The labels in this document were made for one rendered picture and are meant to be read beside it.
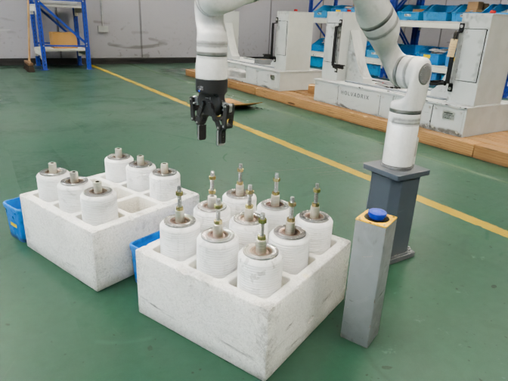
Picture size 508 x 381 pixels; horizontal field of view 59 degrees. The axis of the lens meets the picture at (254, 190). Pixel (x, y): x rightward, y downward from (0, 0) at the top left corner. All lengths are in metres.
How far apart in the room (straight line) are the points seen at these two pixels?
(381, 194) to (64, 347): 0.96
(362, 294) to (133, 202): 0.76
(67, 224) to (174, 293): 0.40
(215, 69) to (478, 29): 2.25
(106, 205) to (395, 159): 0.84
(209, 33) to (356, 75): 2.89
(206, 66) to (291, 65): 3.45
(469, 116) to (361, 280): 2.15
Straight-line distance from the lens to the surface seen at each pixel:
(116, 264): 1.32
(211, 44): 1.05
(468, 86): 3.12
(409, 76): 1.37
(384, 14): 1.24
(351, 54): 3.91
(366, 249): 1.02
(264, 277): 0.94
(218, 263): 1.00
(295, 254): 1.02
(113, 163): 1.58
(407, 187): 1.44
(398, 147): 1.41
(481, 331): 1.31
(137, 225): 1.32
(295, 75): 4.52
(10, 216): 1.67
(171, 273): 1.06
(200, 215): 1.14
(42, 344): 1.18
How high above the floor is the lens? 0.71
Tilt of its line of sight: 21 degrees down
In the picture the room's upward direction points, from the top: 2 degrees clockwise
